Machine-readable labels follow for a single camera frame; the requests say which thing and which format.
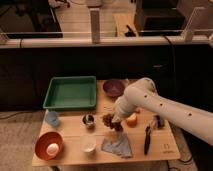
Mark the black handled knife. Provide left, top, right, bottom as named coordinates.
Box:
left=144, top=126, right=151, bottom=155

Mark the yellow red apple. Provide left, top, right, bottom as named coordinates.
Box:
left=126, top=113, right=137, bottom=127

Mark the small dark toy object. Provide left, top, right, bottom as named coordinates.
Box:
left=154, top=115, right=165, bottom=129

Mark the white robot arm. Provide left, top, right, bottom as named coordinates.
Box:
left=112, top=77, right=213, bottom=146

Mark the dark red grape bunch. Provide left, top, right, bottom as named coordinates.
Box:
left=102, top=114, right=123, bottom=132

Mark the white paper cup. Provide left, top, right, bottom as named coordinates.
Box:
left=81, top=135, right=96, bottom=155

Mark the blue cloth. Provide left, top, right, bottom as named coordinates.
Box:
left=101, top=133, right=132, bottom=158

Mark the orange carrot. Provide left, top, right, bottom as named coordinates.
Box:
left=134, top=107, right=141, bottom=114

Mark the light blue plastic cup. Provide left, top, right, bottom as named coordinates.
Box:
left=45, top=111, right=60, bottom=127

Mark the small metal cup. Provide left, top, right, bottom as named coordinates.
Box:
left=82, top=114, right=95, bottom=129

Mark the purple bowl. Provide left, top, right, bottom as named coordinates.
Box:
left=103, top=79, right=125, bottom=97

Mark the white egg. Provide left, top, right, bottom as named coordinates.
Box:
left=46, top=143, right=59, bottom=156

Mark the orange bowl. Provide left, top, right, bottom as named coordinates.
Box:
left=35, top=132, right=63, bottom=161

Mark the green plastic tray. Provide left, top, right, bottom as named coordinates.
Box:
left=43, top=76, right=97, bottom=111

